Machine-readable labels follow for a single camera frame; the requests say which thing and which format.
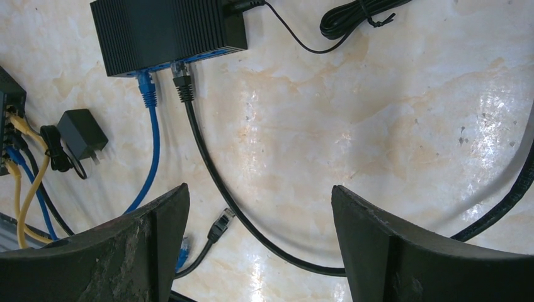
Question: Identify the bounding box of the large black network switch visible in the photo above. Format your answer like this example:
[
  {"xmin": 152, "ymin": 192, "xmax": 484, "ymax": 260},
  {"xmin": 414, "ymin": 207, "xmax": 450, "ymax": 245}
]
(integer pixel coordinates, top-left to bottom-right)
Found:
[{"xmin": 1, "ymin": 67, "xmax": 27, "ymax": 176}]

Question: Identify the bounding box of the long yellow ethernet cable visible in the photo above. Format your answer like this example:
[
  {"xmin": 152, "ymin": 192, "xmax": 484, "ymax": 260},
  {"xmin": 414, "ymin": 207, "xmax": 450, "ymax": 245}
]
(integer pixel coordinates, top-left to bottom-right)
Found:
[{"xmin": 8, "ymin": 115, "xmax": 52, "ymax": 250}]

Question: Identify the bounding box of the small black wall plug adapter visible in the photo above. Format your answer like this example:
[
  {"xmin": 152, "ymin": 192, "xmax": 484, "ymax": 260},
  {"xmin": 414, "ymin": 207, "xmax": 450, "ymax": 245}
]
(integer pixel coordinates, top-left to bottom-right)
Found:
[{"xmin": 40, "ymin": 108, "xmax": 109, "ymax": 180}]

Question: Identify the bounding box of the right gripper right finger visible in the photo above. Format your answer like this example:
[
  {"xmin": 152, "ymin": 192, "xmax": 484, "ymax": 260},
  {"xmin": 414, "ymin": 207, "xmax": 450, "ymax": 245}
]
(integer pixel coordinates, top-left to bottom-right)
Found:
[{"xmin": 331, "ymin": 186, "xmax": 533, "ymax": 301}]

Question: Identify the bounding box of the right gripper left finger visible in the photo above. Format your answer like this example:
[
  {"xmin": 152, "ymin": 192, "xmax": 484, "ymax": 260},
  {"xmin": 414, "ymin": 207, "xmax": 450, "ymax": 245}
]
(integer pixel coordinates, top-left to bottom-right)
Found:
[{"xmin": 1, "ymin": 184, "xmax": 190, "ymax": 301}]

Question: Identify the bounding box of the small black ribbed network switch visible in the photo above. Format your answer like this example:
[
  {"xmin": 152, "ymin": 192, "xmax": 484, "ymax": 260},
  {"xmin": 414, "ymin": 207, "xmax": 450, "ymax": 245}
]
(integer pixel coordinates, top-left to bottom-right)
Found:
[{"xmin": 90, "ymin": 0, "xmax": 248, "ymax": 77}]

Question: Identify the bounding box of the black ethernet cable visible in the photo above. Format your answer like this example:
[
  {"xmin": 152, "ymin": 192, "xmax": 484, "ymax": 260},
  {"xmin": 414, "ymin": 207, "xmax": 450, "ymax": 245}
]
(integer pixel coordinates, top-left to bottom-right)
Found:
[{"xmin": 171, "ymin": 61, "xmax": 534, "ymax": 278}]

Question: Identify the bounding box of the black power adapter with cord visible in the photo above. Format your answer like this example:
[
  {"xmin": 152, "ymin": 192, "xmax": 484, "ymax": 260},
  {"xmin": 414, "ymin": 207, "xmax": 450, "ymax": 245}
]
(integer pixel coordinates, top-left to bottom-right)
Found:
[{"xmin": 223, "ymin": 0, "xmax": 411, "ymax": 55}]

